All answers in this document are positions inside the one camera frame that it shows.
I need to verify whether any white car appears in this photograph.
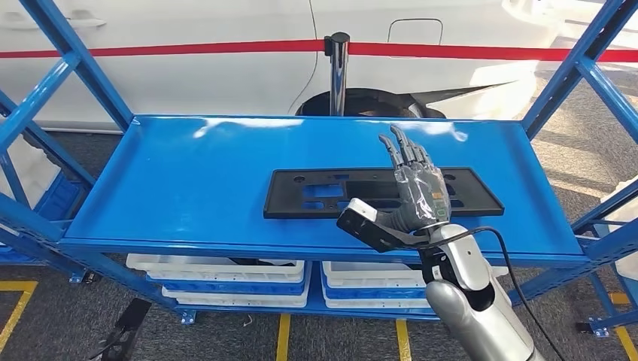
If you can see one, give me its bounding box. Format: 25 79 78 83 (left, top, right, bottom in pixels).
0 0 564 133

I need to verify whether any black robot bracket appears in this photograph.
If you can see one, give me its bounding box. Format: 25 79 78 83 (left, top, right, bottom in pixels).
88 298 153 361

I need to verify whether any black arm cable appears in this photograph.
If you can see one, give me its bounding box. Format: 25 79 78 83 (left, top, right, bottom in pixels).
409 226 567 361

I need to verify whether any black curved trim part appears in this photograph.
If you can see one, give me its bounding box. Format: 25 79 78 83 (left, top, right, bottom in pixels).
226 256 297 268

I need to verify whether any black car tyre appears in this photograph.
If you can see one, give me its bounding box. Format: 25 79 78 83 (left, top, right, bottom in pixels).
295 86 447 120

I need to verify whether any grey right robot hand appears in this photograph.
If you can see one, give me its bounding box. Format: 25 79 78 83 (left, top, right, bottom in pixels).
369 124 452 235

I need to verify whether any black plastic plate part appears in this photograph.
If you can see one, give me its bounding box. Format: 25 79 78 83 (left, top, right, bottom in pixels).
263 166 506 220

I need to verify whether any red barrier belt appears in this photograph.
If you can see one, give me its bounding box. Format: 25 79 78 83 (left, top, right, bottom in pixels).
0 39 638 63

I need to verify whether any chrome stanchion post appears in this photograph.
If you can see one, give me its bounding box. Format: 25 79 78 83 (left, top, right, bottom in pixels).
324 31 351 118

